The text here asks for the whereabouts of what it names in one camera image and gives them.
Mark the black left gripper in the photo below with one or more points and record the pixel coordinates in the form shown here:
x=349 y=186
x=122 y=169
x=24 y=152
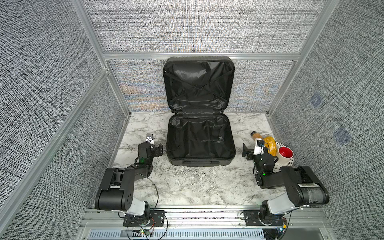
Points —
x=156 y=149

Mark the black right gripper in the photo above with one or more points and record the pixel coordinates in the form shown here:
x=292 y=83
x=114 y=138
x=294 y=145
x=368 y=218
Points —
x=245 y=150

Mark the black ribbed hard-shell suitcase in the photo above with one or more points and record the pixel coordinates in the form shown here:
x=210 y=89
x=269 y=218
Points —
x=198 y=91

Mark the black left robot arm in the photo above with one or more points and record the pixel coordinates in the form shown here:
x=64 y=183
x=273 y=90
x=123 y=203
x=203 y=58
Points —
x=116 y=191

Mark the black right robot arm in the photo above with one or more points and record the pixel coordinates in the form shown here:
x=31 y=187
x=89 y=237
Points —
x=303 y=187

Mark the white perforated plate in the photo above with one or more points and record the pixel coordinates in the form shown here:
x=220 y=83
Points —
x=286 y=156

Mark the white cup red inside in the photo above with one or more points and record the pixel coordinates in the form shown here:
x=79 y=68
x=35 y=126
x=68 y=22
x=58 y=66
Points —
x=284 y=156

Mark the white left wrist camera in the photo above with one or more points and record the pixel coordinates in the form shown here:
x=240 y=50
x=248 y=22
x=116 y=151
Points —
x=150 y=139

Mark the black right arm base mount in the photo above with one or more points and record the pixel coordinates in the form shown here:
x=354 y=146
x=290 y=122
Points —
x=254 y=218

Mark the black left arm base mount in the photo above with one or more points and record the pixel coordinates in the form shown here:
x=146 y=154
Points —
x=144 y=218

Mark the aluminium front rail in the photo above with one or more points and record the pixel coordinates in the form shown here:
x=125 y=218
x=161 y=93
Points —
x=207 y=223

